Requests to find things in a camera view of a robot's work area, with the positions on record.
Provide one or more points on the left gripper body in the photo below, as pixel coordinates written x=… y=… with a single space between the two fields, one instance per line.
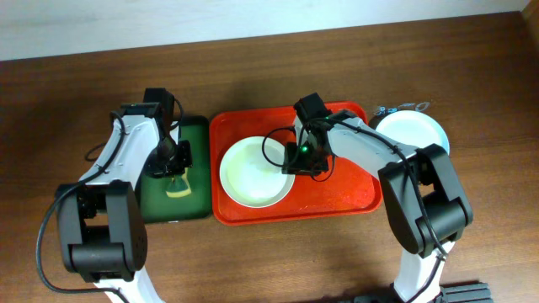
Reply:
x=169 y=167

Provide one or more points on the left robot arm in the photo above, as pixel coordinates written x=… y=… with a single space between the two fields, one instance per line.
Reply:
x=102 y=233

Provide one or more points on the red plastic tray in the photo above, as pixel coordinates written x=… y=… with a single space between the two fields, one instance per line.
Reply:
x=349 y=190

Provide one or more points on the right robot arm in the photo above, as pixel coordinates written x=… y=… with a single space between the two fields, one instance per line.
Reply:
x=426 y=205

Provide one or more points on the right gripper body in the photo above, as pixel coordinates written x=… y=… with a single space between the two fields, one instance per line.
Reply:
x=304 y=167

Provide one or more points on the cream white plate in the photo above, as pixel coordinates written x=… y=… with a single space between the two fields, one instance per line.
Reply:
x=250 y=172

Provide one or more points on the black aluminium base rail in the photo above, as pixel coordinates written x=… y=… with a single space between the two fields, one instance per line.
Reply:
x=456 y=293

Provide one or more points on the yellow green sponge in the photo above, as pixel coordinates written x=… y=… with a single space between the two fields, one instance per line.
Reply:
x=178 y=188

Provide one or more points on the dark green tray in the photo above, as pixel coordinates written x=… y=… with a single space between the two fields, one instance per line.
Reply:
x=156 y=206

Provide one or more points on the light blue plate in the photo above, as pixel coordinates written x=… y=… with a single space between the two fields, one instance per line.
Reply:
x=415 y=129

